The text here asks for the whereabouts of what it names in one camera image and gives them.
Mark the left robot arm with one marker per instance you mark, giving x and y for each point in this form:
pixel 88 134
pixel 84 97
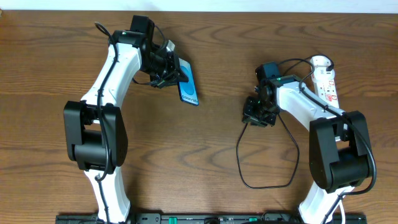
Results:
pixel 96 136

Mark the Samsung Galaxy smartphone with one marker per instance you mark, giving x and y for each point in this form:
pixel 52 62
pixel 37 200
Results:
pixel 187 90

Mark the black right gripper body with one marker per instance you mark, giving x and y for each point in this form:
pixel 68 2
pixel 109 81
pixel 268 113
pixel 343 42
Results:
pixel 254 115

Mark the white power strip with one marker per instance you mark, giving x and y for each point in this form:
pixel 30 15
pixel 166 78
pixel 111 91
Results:
pixel 324 85

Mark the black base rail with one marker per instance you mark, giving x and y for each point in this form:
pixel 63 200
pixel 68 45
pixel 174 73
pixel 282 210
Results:
pixel 156 218

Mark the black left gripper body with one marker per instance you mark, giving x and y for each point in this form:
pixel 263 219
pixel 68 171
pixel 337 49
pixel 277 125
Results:
pixel 170 72

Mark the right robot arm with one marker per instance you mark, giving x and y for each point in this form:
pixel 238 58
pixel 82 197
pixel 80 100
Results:
pixel 341 160

